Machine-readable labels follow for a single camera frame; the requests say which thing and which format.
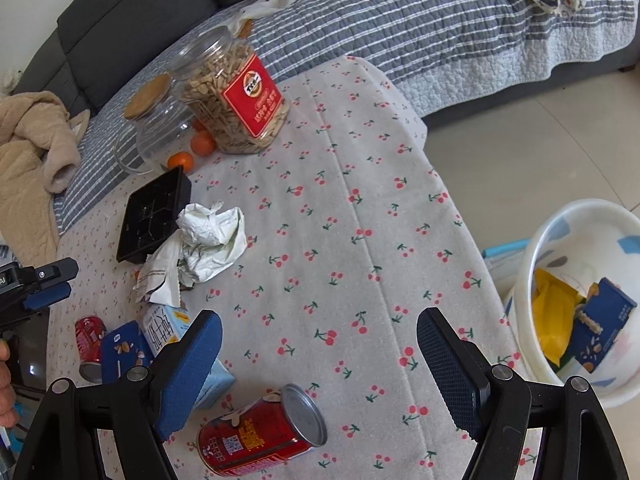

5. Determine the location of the dark blue snack box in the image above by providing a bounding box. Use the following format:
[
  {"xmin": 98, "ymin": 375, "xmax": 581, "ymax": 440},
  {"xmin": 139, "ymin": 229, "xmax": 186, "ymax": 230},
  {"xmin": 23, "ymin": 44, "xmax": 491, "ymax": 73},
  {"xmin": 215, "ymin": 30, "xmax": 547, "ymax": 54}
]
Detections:
[{"xmin": 99, "ymin": 321, "xmax": 155, "ymax": 385}]

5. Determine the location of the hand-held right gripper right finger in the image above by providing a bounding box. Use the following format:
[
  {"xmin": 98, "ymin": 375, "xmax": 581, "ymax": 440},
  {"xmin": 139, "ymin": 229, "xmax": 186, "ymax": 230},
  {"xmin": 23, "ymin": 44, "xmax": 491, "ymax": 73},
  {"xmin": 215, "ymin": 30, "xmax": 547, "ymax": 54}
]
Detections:
[{"xmin": 416, "ymin": 307, "xmax": 631, "ymax": 480}]

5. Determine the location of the crumpled white paper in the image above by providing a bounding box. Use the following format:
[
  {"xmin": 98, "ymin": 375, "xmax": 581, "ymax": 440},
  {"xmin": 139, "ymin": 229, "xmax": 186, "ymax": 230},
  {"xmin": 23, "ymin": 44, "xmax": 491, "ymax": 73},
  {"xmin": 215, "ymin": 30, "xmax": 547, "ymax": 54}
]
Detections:
[{"xmin": 177, "ymin": 201, "xmax": 247, "ymax": 286}]

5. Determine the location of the grey striped quilt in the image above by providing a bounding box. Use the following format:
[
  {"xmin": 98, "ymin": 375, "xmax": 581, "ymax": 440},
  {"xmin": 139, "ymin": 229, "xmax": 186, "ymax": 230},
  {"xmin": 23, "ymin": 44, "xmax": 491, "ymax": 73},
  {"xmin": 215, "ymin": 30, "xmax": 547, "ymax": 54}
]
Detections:
[{"xmin": 50, "ymin": 0, "xmax": 640, "ymax": 236}]

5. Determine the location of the beige fleece blanket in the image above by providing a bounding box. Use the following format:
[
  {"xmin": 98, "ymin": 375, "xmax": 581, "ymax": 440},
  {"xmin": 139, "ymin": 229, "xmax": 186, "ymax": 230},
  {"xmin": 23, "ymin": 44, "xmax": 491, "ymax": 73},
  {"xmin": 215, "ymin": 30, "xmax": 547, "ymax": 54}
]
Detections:
[{"xmin": 0, "ymin": 91, "xmax": 92, "ymax": 256}]

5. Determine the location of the white printed wrapper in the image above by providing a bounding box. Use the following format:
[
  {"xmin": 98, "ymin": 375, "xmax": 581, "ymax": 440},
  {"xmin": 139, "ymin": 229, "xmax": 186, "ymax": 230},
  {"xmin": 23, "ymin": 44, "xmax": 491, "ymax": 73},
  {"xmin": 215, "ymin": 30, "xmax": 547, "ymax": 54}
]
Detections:
[{"xmin": 132, "ymin": 232, "xmax": 190, "ymax": 306}]

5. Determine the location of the dark grey sofa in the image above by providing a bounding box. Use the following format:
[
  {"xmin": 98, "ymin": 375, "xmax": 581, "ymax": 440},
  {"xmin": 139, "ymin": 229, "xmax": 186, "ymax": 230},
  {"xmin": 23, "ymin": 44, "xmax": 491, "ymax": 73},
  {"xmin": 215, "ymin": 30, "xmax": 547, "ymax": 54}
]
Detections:
[{"xmin": 12, "ymin": 0, "xmax": 640, "ymax": 131}]

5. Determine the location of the light blue milk carton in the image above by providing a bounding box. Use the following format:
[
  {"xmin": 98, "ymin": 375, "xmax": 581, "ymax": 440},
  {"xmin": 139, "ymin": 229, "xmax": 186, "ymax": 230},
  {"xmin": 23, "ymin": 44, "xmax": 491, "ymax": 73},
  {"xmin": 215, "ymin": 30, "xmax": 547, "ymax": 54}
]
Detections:
[{"xmin": 142, "ymin": 304, "xmax": 236, "ymax": 410}]

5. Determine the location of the large red can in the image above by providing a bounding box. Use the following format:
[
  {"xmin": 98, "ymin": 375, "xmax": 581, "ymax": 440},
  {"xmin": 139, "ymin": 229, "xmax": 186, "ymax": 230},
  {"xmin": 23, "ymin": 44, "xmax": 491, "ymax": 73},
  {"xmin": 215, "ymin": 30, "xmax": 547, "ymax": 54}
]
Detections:
[{"xmin": 197, "ymin": 384, "xmax": 328, "ymax": 477}]

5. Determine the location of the white plastic bin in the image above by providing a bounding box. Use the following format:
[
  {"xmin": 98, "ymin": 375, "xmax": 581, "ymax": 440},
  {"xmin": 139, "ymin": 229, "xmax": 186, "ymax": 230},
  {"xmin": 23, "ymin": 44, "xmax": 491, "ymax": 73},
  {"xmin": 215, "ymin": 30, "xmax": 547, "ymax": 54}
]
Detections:
[{"xmin": 502, "ymin": 199, "xmax": 640, "ymax": 408}]

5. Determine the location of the yellow plastic bag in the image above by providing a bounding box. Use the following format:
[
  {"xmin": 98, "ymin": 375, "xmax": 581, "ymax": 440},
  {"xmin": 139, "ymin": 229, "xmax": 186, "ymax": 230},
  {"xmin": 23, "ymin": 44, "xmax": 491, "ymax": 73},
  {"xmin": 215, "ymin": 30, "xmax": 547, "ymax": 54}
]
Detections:
[{"xmin": 531, "ymin": 269, "xmax": 586, "ymax": 368}]

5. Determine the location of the red label nut jar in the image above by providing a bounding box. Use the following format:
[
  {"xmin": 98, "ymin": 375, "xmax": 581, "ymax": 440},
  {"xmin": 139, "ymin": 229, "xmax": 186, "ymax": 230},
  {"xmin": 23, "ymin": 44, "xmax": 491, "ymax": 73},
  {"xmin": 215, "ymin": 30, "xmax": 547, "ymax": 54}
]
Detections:
[{"xmin": 170, "ymin": 25, "xmax": 292, "ymax": 156}]

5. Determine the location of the person's left hand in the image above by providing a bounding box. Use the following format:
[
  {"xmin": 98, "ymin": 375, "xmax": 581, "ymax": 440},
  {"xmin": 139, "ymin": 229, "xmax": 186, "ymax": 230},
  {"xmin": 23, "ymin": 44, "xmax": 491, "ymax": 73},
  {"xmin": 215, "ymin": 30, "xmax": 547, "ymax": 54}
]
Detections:
[{"xmin": 0, "ymin": 337, "xmax": 21, "ymax": 428}]

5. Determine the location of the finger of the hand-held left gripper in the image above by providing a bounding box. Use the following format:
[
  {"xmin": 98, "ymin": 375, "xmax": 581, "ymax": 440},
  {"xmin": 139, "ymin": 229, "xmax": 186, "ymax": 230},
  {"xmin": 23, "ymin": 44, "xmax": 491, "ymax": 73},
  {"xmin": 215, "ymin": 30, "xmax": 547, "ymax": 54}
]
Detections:
[
  {"xmin": 20, "ymin": 282, "xmax": 72, "ymax": 313},
  {"xmin": 20, "ymin": 257, "xmax": 80, "ymax": 286}
]

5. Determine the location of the glass jar with wooden lid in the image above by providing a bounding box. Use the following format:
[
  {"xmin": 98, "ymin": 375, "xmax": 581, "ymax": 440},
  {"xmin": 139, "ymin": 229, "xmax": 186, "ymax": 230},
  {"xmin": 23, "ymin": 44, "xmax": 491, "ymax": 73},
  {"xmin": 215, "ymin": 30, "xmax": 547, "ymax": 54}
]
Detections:
[{"xmin": 114, "ymin": 74, "xmax": 201, "ymax": 176}]

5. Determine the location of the light blue plastic sheet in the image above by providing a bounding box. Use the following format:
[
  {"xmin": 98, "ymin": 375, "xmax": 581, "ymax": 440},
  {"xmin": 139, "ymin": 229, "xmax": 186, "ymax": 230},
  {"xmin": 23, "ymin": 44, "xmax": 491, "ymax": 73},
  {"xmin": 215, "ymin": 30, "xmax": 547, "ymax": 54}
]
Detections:
[{"xmin": 482, "ymin": 239, "xmax": 532, "ymax": 281}]

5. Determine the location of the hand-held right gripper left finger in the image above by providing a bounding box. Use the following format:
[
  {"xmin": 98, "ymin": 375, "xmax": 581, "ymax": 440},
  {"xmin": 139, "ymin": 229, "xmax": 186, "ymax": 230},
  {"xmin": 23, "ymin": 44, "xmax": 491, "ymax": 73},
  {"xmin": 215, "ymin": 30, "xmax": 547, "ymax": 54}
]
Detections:
[{"xmin": 22, "ymin": 310, "xmax": 223, "ymax": 480}]

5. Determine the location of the black plastic tray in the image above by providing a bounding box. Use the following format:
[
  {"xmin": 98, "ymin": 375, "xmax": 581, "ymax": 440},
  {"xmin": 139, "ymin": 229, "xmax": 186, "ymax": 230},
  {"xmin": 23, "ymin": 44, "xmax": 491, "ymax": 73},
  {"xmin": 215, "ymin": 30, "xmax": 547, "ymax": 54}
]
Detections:
[{"xmin": 116, "ymin": 166, "xmax": 193, "ymax": 263}]

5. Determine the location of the small red can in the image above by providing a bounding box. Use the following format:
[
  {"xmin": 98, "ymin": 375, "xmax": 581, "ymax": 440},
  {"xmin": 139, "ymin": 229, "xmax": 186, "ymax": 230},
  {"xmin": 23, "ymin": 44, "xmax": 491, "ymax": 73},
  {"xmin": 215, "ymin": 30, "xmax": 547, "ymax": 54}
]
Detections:
[{"xmin": 75, "ymin": 315, "xmax": 108, "ymax": 383}]

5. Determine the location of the blue cardboard box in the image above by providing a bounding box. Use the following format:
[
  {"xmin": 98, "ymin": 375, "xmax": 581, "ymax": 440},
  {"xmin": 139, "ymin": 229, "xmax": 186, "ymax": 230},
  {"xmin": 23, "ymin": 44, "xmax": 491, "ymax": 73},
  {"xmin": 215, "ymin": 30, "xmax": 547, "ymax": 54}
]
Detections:
[{"xmin": 570, "ymin": 277, "xmax": 638, "ymax": 375}]

